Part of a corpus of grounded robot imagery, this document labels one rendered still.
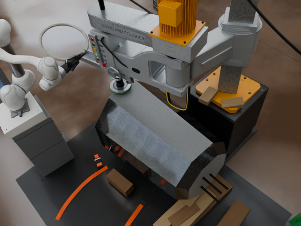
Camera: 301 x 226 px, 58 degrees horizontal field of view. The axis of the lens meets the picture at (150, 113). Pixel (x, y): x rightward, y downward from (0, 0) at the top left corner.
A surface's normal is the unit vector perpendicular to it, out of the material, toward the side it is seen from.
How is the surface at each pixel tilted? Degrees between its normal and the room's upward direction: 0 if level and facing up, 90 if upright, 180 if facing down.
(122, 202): 0
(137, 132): 45
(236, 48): 90
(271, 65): 0
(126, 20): 0
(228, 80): 90
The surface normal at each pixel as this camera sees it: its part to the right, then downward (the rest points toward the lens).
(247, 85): -0.08, -0.64
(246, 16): -0.28, 0.75
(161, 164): -0.56, -0.05
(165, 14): -0.55, 0.67
